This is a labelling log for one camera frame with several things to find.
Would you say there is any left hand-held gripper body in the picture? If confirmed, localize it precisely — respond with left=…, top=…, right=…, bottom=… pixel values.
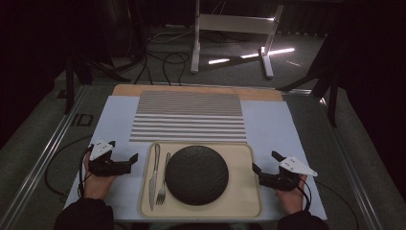
left=88, top=137, right=133, bottom=177

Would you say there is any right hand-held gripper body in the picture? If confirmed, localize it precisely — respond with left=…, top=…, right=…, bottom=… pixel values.
left=258, top=155, right=319, bottom=192

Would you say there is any beige tray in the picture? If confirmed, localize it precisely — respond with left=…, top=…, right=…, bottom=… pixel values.
left=138, top=141, right=263, bottom=219

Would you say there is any silver table knife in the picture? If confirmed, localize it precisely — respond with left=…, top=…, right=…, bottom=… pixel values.
left=148, top=143, right=161, bottom=212

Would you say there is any silver fork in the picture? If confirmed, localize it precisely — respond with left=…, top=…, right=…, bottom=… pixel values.
left=155, top=151, right=171, bottom=206

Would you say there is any black round plate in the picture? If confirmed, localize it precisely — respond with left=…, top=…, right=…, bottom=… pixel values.
left=165, top=145, right=230, bottom=206

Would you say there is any person's left hand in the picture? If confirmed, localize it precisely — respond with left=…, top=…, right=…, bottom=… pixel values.
left=81, top=151, right=118, bottom=201

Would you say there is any person's right hand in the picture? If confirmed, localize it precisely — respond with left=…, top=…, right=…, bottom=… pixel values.
left=276, top=177, right=308, bottom=216

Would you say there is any light blue table sheet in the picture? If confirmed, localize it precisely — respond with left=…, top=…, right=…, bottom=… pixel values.
left=63, top=95, right=328, bottom=222

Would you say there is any wooden table board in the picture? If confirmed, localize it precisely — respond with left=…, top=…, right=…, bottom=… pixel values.
left=112, top=83, right=284, bottom=103

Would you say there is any black tripod stand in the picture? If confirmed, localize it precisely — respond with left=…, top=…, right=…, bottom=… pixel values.
left=62, top=47, right=132, bottom=115
left=277, top=32, right=340, bottom=128

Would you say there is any striped placemat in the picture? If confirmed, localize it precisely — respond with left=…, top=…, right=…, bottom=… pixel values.
left=128, top=90, right=248, bottom=144

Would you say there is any white metal stand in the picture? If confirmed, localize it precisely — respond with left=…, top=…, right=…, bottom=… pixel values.
left=190, top=0, right=285, bottom=80

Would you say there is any dark curtain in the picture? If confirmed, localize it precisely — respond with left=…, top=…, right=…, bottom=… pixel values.
left=277, top=2, right=340, bottom=37

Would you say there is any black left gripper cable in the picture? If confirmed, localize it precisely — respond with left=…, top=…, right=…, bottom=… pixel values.
left=44, top=135, right=96, bottom=199

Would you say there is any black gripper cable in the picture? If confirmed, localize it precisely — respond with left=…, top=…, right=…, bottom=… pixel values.
left=44, top=135, right=96, bottom=199
left=286, top=176, right=360, bottom=230

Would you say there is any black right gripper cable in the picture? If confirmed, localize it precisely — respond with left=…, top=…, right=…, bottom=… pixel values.
left=286, top=176, right=360, bottom=230

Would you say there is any black floor bracket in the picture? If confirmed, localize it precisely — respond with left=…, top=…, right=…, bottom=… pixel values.
left=70, top=113, right=95, bottom=127

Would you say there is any black looped floor cable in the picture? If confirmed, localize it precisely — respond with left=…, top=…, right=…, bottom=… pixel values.
left=162, top=52, right=192, bottom=86

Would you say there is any whitish floor cable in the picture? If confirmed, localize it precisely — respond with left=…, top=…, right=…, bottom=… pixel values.
left=147, top=28, right=195, bottom=44

